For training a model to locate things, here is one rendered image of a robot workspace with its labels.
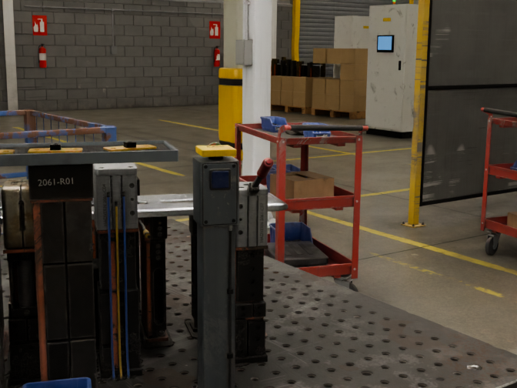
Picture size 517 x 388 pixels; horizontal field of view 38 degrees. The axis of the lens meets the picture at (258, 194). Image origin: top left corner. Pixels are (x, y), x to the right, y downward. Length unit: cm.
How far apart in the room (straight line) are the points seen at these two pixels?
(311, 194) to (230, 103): 502
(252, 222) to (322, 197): 234
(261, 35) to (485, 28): 183
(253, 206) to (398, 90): 1029
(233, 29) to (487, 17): 341
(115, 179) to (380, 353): 66
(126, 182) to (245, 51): 419
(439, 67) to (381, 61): 603
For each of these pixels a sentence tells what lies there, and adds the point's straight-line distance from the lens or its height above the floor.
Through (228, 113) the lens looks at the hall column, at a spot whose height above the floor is 58.
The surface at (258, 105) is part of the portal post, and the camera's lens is 561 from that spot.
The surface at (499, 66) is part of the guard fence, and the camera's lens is 651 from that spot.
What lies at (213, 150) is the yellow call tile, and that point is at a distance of 127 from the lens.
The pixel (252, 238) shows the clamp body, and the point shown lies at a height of 96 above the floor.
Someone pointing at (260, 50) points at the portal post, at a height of 132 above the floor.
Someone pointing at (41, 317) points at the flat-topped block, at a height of 89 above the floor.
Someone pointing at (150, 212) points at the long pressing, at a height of 100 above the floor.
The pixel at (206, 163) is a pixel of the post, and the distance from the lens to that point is 127.
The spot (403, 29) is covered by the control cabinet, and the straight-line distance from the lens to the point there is 1167.
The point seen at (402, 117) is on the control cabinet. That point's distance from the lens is 1169.
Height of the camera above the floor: 133
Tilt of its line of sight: 11 degrees down
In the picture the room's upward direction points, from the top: 1 degrees clockwise
